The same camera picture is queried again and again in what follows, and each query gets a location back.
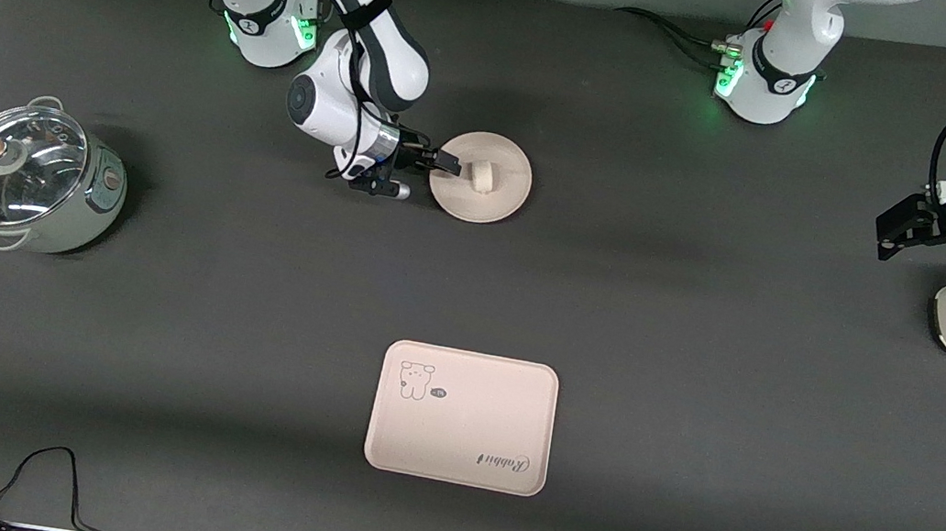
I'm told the white steamed bun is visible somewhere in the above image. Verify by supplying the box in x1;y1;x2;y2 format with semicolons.
468;160;501;195

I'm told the round cream plate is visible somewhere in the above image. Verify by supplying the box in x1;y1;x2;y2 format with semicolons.
424;125;539;231

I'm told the cream tray with rabbit print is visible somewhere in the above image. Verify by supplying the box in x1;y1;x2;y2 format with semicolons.
359;336;563;501

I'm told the pale green electric pot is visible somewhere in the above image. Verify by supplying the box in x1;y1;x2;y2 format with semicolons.
0;88;139;267

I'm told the dark grey table mat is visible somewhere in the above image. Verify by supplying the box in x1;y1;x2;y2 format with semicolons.
0;0;946;531

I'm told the glass pot lid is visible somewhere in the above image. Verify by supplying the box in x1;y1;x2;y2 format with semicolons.
0;100;94;240

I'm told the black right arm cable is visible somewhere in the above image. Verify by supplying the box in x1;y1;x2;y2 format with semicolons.
205;0;424;191

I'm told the black base power cable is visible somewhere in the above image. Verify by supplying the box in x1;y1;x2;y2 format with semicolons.
608;5;732;64

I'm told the black cable loop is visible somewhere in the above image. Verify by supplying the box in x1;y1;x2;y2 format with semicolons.
0;437;132;531

